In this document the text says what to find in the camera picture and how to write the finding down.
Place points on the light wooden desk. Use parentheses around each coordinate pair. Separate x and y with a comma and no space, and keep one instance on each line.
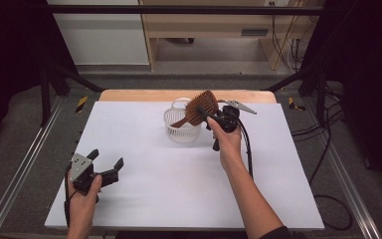
(212,23)

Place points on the white cabinet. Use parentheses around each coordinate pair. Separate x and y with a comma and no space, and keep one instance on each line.
(102,40)

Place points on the wooden hairbrush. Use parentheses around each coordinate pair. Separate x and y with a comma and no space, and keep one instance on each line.
(202,106)

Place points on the black horizontal frame bar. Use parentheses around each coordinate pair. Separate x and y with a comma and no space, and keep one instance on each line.
(179,9)

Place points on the person's right hand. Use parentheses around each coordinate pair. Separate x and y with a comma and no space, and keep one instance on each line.
(230,147)

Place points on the person's left hand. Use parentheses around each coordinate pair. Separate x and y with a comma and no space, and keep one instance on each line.
(83,202)

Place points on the dark rectangular vent panel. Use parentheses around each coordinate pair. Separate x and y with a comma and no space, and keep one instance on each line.
(254,32)

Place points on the white plastic slotted basket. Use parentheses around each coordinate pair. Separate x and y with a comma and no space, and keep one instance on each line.
(182,136)

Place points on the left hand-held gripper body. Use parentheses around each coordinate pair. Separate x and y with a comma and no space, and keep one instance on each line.
(81,167)

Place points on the black metal stand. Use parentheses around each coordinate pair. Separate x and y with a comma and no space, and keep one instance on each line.
(321,96)
(45,99)

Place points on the dark curtain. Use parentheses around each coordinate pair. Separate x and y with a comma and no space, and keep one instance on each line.
(371,66)
(6,49)

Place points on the metal floor rail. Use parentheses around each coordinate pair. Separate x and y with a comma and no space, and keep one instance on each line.
(13,186)
(343,176)

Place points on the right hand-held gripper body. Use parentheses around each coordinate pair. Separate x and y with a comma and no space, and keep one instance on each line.
(229,121)

